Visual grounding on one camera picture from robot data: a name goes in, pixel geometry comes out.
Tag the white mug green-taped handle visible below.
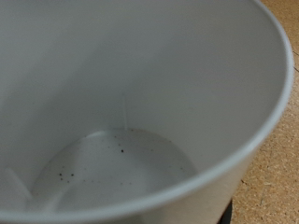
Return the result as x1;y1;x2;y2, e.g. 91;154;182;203
0;0;295;224

